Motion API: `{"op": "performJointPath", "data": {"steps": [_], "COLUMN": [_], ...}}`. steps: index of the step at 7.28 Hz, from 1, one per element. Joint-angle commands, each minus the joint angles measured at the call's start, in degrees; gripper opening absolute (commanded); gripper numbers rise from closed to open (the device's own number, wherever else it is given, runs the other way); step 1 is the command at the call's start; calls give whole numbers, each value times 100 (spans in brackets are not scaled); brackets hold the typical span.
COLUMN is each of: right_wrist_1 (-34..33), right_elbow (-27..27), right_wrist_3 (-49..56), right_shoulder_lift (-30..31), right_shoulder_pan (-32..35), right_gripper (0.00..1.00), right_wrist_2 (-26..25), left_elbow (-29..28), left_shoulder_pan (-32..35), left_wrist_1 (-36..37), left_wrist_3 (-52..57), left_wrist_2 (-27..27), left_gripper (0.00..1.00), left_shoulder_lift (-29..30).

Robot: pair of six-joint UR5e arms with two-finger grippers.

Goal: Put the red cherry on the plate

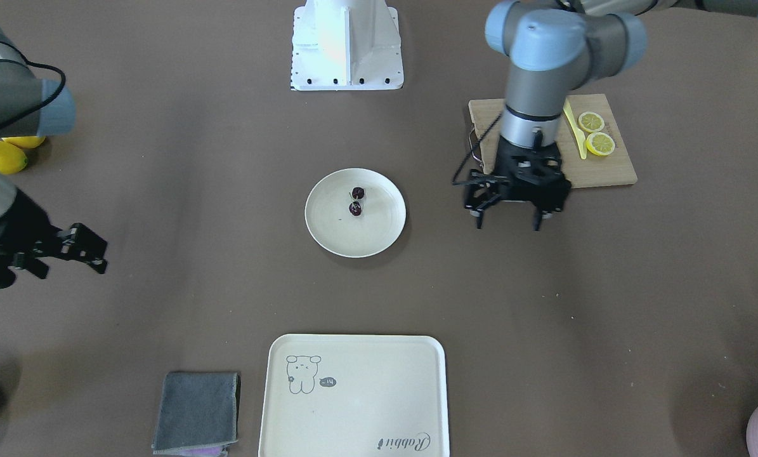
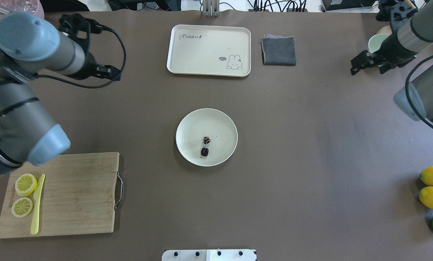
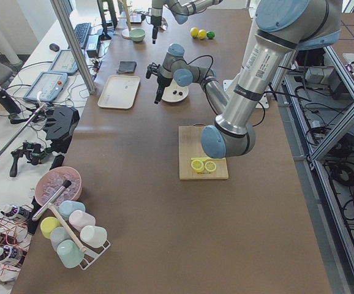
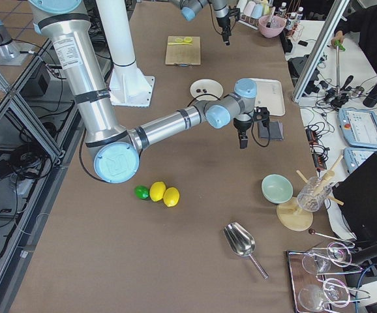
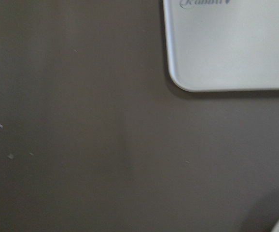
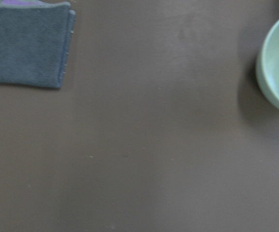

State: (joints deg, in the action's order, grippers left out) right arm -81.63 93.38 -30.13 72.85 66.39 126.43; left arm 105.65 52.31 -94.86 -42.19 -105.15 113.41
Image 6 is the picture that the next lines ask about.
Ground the dark grey folded cloth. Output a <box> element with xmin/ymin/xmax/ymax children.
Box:
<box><xmin>0</xmin><ymin>0</ymin><xmax>76</xmax><ymax>88</ymax></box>

